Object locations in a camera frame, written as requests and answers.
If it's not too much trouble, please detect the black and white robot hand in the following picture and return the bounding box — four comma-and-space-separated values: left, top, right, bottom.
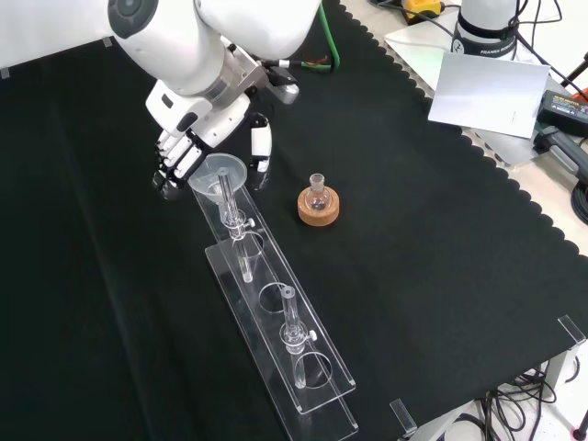
145, 78, 275, 201

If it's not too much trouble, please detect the clear plastic funnel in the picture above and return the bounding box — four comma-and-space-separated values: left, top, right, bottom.
187, 153, 249, 215

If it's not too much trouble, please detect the clear acrylic funnel stand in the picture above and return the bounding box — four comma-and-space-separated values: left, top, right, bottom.
190, 167, 359, 441

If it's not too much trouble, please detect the small round-bottom glass flask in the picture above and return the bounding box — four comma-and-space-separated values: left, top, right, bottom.
306, 173, 331, 213

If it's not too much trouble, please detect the pale base board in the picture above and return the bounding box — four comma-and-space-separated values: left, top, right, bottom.
383, 11, 552, 169

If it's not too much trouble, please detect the black bench cloth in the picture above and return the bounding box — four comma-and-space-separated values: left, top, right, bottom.
0, 0, 588, 441

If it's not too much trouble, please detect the yellow stop button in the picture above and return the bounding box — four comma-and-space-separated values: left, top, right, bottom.
401, 0, 446, 24

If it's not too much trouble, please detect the white paper card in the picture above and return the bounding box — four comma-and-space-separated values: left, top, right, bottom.
427, 51, 551, 139

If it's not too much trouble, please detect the black and grey plug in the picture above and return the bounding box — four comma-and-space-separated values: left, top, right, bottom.
532, 124, 588, 178

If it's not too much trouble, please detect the black power adapter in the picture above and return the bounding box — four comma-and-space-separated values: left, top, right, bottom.
537, 89, 588, 137

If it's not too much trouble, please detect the black and red tripod leg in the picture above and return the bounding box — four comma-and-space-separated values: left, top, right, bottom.
560, 50, 588, 89

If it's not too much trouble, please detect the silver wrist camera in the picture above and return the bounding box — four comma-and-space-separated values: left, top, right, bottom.
261, 62, 300, 107

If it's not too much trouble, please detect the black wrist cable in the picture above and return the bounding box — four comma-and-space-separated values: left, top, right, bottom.
257, 57, 305, 71

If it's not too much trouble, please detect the green cable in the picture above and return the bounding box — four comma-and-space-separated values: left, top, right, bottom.
293, 0, 342, 74

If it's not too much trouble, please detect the cork ring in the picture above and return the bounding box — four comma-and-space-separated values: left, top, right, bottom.
297, 187, 340, 227

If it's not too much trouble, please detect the long black cable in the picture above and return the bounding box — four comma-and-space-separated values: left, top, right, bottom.
514, 25, 588, 100

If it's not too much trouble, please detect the coiled green-black cable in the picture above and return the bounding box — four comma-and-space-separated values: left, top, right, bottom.
571, 177, 588, 222

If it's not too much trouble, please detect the black floor cable bundle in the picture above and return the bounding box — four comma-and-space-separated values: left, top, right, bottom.
472, 365, 560, 441

